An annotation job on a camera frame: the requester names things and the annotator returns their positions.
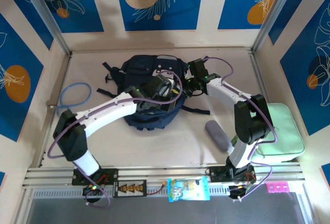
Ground mint green zip case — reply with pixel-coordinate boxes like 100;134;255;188
254;103;306;163

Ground red wire yellow connector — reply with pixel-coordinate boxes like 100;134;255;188
146;181;168;196

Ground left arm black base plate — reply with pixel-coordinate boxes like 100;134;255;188
71;168;119;186

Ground light blue cable loop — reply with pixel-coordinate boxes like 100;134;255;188
56;83;92;116

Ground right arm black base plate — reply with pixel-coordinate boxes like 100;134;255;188
208;166;257;183

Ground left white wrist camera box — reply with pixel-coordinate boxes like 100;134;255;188
164;77;176;90

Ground aluminium frame rail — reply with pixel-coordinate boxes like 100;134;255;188
22;166;310;200

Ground navy blue backpack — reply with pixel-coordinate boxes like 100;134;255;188
96;55;211;131

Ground aluminium frame post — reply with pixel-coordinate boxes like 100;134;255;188
251;0;297;52
19;0;72;54

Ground blue floral wall poster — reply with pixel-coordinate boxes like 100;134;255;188
114;0;205;31
0;0;54;51
280;0;330;136
268;0;330;45
218;0;287;30
33;0;105;34
0;13;44;142

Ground blue snack packet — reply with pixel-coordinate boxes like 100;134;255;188
167;177;211;203

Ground pink pill box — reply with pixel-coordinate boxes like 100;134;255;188
266;181;289;193

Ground grey glasses case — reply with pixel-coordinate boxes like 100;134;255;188
205;120;232;152

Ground black power distribution board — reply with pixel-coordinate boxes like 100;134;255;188
113;180;147;198

